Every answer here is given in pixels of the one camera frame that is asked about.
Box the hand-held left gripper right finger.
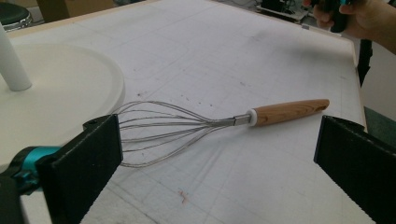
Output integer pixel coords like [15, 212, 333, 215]
[313, 115, 396, 224]

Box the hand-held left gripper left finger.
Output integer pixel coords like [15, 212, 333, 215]
[36, 113, 124, 224]

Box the wire whisk with wooden handle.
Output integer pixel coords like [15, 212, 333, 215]
[112, 98, 331, 169]

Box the dark equipment on stand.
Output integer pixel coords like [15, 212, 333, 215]
[257, 0, 316, 23]

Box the brown cardboard box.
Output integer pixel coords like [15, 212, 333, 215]
[35, 0, 115, 23]

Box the black round stool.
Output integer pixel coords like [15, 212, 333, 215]
[0, 2, 34, 33]

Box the white round stand with post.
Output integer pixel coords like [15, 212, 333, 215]
[0, 22, 127, 172]

